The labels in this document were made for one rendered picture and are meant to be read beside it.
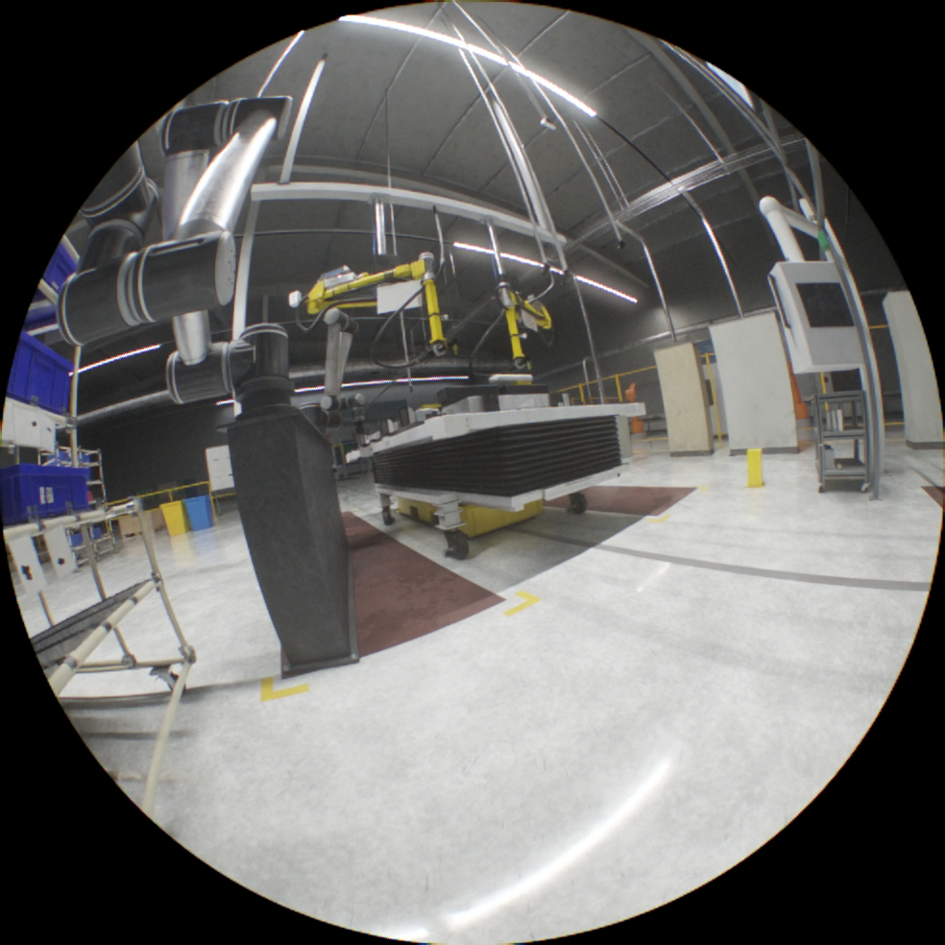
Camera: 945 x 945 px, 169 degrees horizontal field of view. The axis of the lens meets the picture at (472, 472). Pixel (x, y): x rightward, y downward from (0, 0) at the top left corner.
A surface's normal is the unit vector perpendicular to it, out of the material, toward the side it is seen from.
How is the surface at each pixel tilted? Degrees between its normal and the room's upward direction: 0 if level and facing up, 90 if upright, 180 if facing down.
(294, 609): 90
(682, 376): 90
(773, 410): 90
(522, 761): 0
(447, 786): 0
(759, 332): 90
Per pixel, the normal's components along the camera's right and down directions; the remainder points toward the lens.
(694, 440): -0.84, 0.18
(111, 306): 0.44, 0.76
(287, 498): 0.37, 0.02
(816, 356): -0.56, 0.08
